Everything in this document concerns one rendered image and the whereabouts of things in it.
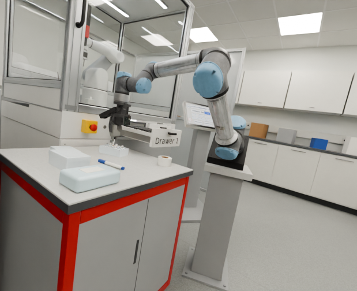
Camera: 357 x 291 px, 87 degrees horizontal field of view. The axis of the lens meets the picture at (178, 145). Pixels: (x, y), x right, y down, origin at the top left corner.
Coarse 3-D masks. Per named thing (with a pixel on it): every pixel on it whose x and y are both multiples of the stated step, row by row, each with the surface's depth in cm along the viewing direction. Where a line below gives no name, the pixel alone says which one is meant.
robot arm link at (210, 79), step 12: (204, 60) 72; (216, 60) 70; (228, 60) 74; (204, 72) 68; (216, 72) 67; (204, 84) 71; (216, 84) 68; (204, 96) 74; (216, 96) 74; (216, 108) 80; (228, 108) 83; (216, 120) 85; (228, 120) 86; (216, 132) 93; (228, 132) 90; (228, 144) 93; (228, 156) 99
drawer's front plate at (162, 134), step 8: (152, 128) 105; (160, 128) 112; (152, 136) 105; (160, 136) 111; (168, 136) 117; (176, 136) 125; (152, 144) 106; (160, 144) 112; (168, 144) 119; (176, 144) 127
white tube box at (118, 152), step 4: (108, 144) 105; (100, 148) 98; (104, 148) 97; (108, 148) 97; (112, 148) 96; (116, 148) 98; (120, 148) 100; (124, 148) 102; (128, 148) 102; (100, 152) 98; (104, 152) 98; (108, 152) 97; (112, 152) 96; (116, 152) 96; (120, 152) 96; (124, 152) 99; (120, 156) 96
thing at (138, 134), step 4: (124, 128) 121; (128, 128) 119; (132, 128) 138; (128, 132) 118; (132, 132) 116; (136, 132) 115; (140, 132) 113; (144, 132) 111; (148, 132) 110; (128, 136) 118; (132, 136) 116; (136, 136) 115; (140, 136) 113; (144, 136) 111; (148, 136) 109; (140, 140) 113; (144, 140) 111; (148, 140) 109
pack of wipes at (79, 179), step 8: (72, 168) 56; (80, 168) 57; (88, 168) 58; (96, 168) 60; (104, 168) 61; (112, 168) 63; (64, 176) 52; (72, 176) 51; (80, 176) 51; (88, 176) 52; (96, 176) 54; (104, 176) 57; (112, 176) 59; (64, 184) 53; (72, 184) 51; (80, 184) 50; (88, 184) 52; (96, 184) 55; (104, 184) 57
